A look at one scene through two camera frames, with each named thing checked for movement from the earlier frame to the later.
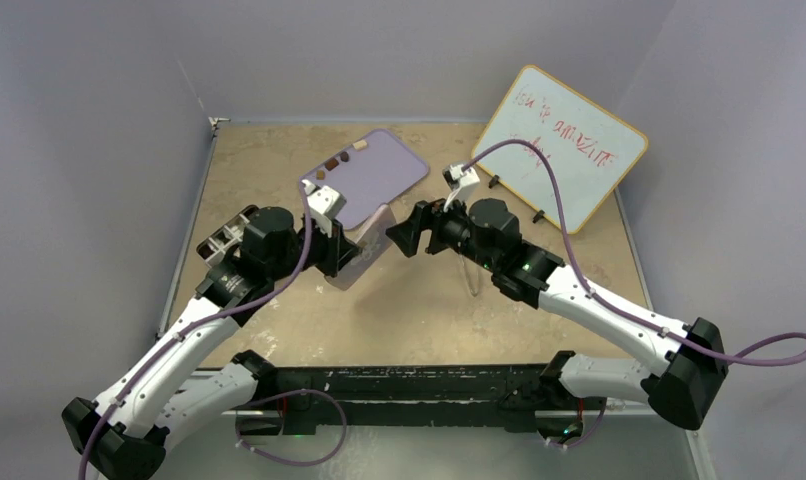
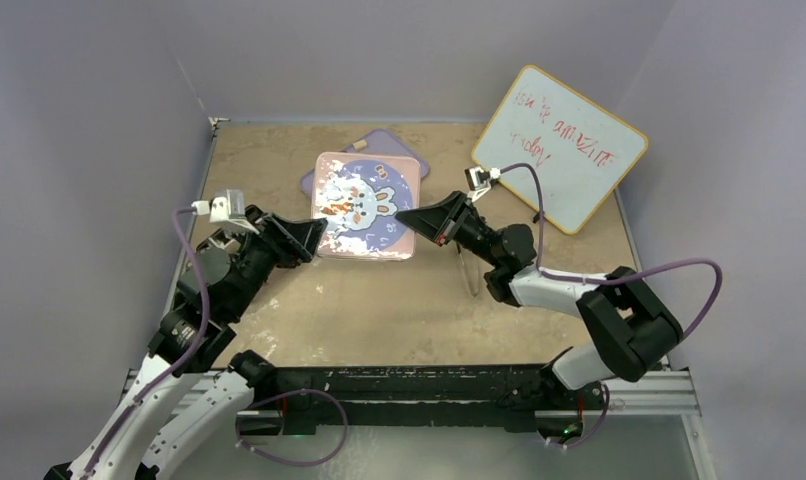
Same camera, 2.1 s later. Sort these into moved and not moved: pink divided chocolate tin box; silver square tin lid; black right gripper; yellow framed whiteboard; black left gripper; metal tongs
Moved: black left gripper; silver square tin lid; black right gripper
Not moved: pink divided chocolate tin box; metal tongs; yellow framed whiteboard
